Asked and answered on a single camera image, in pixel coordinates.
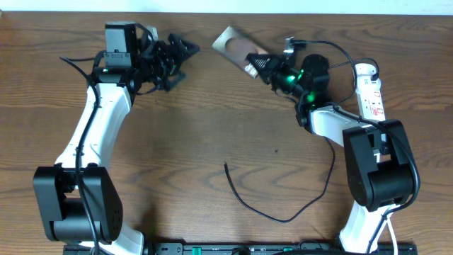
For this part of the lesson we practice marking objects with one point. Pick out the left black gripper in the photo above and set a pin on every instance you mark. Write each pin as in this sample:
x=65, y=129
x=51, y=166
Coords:
x=173, y=64

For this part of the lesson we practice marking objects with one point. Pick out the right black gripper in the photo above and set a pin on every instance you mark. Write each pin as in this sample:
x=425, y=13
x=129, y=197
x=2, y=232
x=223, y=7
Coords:
x=273, y=65

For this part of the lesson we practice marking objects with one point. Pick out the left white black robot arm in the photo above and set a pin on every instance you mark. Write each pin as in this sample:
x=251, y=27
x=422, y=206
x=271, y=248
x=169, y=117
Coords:
x=76, y=197

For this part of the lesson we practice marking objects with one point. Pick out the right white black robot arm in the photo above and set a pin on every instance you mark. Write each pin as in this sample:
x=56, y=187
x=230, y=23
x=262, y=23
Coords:
x=381, y=171

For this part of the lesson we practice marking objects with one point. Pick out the white power strip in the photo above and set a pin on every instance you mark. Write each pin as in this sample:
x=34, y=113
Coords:
x=368, y=93

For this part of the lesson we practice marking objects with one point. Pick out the black mounting rail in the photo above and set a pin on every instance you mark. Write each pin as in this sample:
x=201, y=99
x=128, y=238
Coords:
x=250, y=249

